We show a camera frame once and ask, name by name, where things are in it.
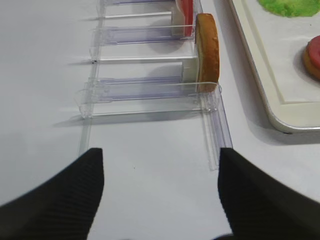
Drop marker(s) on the bottom bun on tray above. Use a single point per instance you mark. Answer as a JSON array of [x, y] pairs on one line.
[[309, 66]]

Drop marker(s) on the red tomato slice on bun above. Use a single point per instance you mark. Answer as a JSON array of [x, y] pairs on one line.
[[313, 49]]

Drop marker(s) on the white metal tray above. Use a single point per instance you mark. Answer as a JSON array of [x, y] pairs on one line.
[[275, 46]]

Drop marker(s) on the clear left acrylic rack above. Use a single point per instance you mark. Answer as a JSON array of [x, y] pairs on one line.
[[144, 68]]

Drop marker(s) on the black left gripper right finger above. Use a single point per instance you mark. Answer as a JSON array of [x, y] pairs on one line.
[[258, 207]]

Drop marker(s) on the upright red tomato slice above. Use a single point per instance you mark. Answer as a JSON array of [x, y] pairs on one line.
[[183, 16]]

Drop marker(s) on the upright bun slice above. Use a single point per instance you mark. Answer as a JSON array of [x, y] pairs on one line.
[[208, 49]]

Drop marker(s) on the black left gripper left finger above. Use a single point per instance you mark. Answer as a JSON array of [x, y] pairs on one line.
[[62, 208]]

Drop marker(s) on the flat lettuce leaf on tray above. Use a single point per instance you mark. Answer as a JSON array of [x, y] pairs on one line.
[[291, 8]]

